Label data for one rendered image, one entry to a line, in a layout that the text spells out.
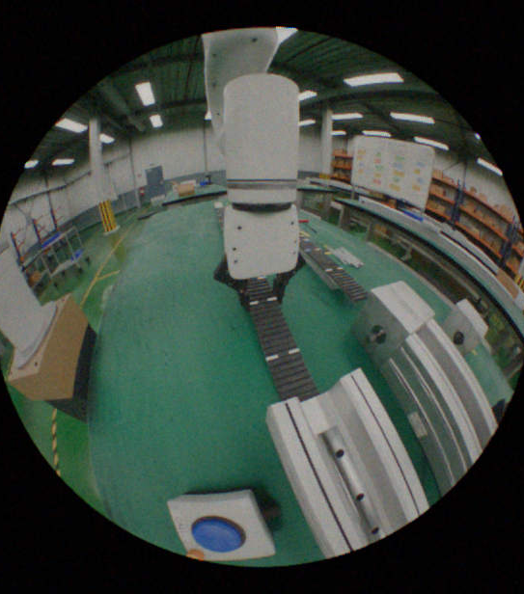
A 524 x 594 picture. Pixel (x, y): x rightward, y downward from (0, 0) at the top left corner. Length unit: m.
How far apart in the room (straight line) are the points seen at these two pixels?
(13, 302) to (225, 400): 0.43
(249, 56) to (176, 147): 11.03
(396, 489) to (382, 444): 0.06
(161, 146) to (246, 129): 11.18
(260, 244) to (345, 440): 0.25
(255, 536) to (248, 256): 0.31
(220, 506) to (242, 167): 0.31
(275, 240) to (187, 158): 10.97
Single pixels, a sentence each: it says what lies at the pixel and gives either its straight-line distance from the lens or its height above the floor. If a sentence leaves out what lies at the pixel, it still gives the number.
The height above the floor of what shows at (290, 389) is 0.79.
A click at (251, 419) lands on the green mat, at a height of 0.78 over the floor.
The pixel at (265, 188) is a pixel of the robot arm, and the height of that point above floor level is 1.00.
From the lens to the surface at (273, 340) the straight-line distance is 0.27.
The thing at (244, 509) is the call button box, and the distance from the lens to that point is 0.19.
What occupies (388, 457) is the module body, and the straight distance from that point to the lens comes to 0.19.
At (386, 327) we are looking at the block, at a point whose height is 0.85.
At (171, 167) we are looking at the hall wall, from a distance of 11.14.
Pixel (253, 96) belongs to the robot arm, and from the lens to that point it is 0.20.
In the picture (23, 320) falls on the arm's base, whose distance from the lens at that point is 0.44.
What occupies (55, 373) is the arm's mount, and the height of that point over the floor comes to 0.83.
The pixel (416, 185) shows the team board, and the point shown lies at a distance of 3.04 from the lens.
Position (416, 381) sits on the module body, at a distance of 0.27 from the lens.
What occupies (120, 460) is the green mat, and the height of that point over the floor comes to 0.78.
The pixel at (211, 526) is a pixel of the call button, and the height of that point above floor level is 0.85.
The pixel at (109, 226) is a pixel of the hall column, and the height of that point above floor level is 0.23.
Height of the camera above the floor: 1.02
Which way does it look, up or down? 41 degrees down
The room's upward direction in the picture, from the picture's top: straight up
